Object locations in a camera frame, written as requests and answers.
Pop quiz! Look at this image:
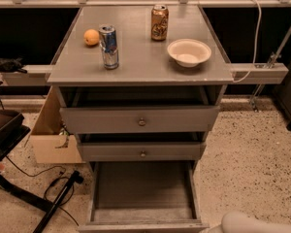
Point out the white paper bowl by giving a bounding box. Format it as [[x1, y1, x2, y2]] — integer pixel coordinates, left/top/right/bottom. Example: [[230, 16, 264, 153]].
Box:
[[167, 39, 211, 68]]

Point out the grey top drawer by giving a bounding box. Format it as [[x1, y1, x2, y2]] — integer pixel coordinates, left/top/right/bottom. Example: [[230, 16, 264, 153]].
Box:
[[60, 94, 219, 133]]

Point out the metal rail frame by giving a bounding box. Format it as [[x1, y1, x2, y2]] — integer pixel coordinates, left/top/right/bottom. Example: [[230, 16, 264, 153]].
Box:
[[0, 0, 288, 86]]

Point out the black tray on stand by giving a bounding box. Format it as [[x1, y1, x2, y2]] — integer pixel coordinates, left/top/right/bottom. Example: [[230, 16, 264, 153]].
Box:
[[0, 110, 30, 161]]

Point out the grey drawer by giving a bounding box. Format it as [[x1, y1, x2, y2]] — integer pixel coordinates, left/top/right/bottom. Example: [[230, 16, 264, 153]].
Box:
[[79, 161, 209, 233], [78, 132, 206, 161], [60, 94, 219, 133]]

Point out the black object on rail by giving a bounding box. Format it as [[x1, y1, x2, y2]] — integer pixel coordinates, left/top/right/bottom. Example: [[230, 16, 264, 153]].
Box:
[[0, 57, 26, 73]]

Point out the orange fruit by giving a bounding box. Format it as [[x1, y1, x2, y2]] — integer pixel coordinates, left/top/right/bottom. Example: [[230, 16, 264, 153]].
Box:
[[83, 29, 99, 46]]

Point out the white cable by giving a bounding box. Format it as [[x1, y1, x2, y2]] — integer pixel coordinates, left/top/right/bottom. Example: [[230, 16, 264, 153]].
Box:
[[232, 0, 263, 83]]

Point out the brown gold soda can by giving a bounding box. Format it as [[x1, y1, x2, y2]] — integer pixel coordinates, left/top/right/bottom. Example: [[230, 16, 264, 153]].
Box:
[[151, 5, 169, 41]]

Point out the grey bottom drawer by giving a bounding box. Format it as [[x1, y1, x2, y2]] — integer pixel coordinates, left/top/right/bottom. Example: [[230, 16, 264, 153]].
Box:
[[79, 161, 209, 233]]

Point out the grey wooden drawer cabinet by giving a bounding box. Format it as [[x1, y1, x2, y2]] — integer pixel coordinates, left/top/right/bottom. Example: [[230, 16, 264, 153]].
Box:
[[47, 4, 235, 180]]

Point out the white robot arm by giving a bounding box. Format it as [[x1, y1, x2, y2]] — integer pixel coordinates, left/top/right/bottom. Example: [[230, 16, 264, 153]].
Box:
[[208, 211, 291, 233]]

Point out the grey middle drawer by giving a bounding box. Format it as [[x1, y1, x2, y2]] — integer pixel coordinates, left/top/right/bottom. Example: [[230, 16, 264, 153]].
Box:
[[78, 132, 206, 161]]

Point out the black floor cable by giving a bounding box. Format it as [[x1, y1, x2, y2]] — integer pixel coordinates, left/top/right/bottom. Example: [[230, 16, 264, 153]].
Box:
[[4, 154, 81, 226]]

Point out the cardboard box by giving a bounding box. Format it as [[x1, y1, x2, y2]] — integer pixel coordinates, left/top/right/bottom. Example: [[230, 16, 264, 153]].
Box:
[[29, 88, 82, 164]]

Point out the black stand leg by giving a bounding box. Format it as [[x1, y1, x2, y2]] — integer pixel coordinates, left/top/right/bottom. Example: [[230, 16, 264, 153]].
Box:
[[32, 170, 85, 233]]

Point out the blue silver energy drink can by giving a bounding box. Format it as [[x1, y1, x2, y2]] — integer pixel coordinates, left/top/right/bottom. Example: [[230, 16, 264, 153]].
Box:
[[99, 24, 119, 70]]

